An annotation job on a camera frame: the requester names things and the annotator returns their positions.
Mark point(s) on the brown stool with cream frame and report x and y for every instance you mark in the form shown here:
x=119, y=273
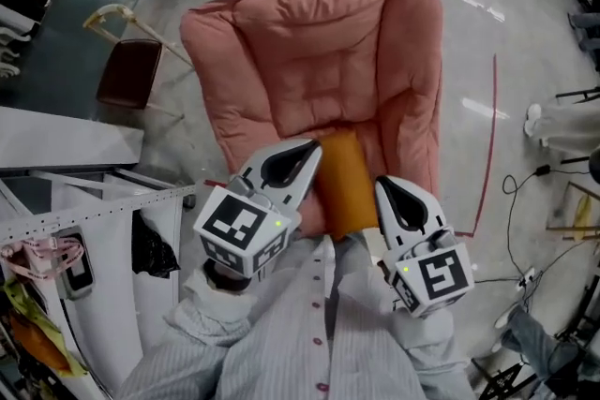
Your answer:
x=129, y=70

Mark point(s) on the red floor tape line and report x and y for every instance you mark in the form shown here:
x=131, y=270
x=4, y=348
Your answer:
x=492, y=117

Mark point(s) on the black plastic bag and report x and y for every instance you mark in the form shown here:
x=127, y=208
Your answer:
x=150, y=243

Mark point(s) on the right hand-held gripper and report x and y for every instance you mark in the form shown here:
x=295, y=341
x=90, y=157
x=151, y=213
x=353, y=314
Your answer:
x=436, y=276

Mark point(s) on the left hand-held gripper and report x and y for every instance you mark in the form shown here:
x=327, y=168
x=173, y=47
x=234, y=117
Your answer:
x=234, y=220

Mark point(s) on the white metal shelf rack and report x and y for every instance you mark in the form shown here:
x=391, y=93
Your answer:
x=108, y=211

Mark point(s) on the pink padded armchair with backrest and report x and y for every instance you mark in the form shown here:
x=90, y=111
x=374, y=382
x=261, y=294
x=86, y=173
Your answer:
x=328, y=61

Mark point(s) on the black power adapter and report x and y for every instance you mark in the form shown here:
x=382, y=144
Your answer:
x=543, y=170

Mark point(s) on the black tripod stand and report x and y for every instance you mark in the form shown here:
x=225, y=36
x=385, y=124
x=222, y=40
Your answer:
x=504, y=381

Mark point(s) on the stack of white chairs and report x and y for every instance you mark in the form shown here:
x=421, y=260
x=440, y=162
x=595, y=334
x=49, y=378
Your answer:
x=11, y=47

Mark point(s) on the orange cushion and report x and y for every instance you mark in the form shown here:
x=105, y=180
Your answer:
x=344, y=182

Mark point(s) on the yellow and orange cloth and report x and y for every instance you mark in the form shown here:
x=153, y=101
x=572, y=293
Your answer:
x=33, y=337

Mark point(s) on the person's left forearm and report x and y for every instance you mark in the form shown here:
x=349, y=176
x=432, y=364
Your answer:
x=211, y=314

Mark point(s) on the person's striped shirt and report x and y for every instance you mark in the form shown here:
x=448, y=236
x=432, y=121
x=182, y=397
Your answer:
x=290, y=342

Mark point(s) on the white power strip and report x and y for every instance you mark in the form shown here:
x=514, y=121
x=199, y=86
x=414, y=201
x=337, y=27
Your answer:
x=526, y=278

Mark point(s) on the black handheld device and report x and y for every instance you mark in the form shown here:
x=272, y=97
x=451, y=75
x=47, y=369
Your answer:
x=79, y=276

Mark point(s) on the wooden sticks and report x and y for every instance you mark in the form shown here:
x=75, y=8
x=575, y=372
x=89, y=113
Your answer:
x=576, y=230

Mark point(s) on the person's right forearm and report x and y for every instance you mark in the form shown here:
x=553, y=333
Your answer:
x=431, y=337

